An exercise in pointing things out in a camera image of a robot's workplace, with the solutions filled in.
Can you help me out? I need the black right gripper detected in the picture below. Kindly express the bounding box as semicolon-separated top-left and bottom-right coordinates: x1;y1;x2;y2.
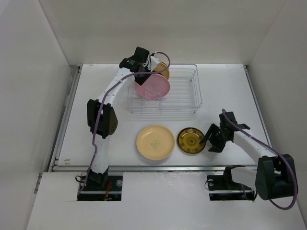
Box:
200;123;229;153

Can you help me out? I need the brown patterned small plate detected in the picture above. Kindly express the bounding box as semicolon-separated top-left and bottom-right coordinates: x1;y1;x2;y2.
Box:
177;127;206;154

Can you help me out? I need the yellow plate with logo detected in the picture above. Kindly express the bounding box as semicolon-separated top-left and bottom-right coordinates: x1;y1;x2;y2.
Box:
136;125;175;161

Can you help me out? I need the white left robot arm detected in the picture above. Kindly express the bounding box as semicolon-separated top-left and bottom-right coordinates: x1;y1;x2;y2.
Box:
84;47;161;190

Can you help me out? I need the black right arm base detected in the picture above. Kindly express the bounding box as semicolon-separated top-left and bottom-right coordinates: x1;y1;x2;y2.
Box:
204;175;258;201

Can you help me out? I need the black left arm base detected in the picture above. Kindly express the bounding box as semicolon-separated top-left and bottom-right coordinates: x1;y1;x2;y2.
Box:
77;174;123;201

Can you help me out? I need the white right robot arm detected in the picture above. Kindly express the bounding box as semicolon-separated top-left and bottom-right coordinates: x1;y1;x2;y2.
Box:
200;110;298;201

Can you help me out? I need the pink plastic plate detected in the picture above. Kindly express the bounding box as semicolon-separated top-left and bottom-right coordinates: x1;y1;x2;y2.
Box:
134;74;170;100

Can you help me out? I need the yellow rear plate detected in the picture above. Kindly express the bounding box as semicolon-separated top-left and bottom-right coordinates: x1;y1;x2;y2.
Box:
153;61;170;80

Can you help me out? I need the white foam front board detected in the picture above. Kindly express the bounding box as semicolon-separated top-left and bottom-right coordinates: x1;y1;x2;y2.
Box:
27;172;306;230

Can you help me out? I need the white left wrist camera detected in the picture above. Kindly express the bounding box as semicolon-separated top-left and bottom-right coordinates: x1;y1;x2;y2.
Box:
148;55;161;72

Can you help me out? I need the white wire dish rack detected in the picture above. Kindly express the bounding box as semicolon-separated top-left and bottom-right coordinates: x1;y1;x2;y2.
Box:
127;64;202;120

